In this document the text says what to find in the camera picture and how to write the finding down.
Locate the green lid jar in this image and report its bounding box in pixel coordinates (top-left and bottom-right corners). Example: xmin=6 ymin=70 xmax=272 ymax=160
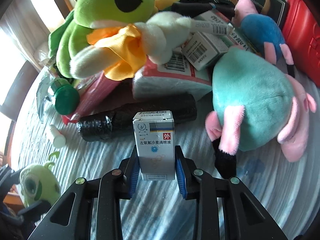
xmin=48 ymin=79 xmax=80 ymax=115

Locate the blue-bodied pig plush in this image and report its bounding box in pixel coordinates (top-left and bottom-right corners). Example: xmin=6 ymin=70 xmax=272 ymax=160
xmin=232 ymin=0 xmax=295 ymax=77

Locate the black rolled bag roll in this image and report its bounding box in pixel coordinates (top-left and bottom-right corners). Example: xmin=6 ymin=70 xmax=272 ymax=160
xmin=76 ymin=93 xmax=197 ymax=142

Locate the green one-eyed monster plush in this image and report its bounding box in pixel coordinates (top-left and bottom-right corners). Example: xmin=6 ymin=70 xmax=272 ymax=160
xmin=19 ymin=151 xmax=61 ymax=207

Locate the green frog plush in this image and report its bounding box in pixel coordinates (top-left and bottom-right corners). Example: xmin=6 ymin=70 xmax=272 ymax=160
xmin=48 ymin=0 xmax=155 ymax=78

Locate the white eye drop box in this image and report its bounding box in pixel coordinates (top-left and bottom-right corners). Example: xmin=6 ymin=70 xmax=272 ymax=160
xmin=133 ymin=111 xmax=175 ymax=181

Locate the white medicine bottle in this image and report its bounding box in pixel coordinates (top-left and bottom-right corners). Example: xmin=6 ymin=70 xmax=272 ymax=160
xmin=48 ymin=125 xmax=66 ymax=148

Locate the red bear suitcase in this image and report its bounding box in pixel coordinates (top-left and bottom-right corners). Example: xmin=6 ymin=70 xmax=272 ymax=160
xmin=282 ymin=0 xmax=320 ymax=86

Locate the white rabbit plush orange scarf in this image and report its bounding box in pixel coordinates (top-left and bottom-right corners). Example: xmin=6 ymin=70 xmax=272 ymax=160
xmin=70 ymin=11 xmax=195 ymax=81

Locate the teal-dressed pig plush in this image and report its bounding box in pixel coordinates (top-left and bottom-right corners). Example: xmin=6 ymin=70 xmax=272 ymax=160
xmin=205 ymin=47 xmax=317 ymax=179

